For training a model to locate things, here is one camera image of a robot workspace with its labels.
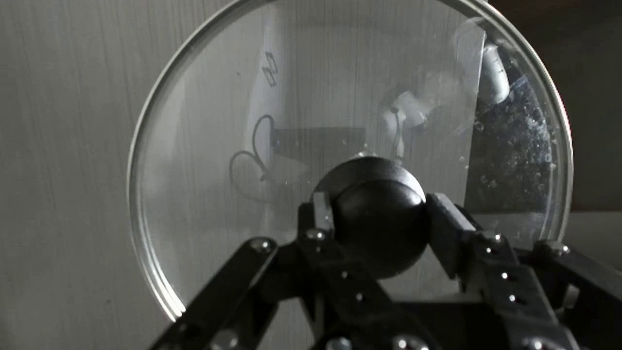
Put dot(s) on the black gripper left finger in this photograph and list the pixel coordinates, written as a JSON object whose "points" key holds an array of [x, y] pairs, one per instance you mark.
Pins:
{"points": [[258, 297]]}

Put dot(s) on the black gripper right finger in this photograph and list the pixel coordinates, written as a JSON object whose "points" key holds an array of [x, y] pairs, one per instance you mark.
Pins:
{"points": [[517, 292]]}

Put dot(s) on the glass lid with black knob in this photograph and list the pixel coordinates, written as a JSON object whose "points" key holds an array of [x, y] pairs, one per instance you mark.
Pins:
{"points": [[322, 97]]}

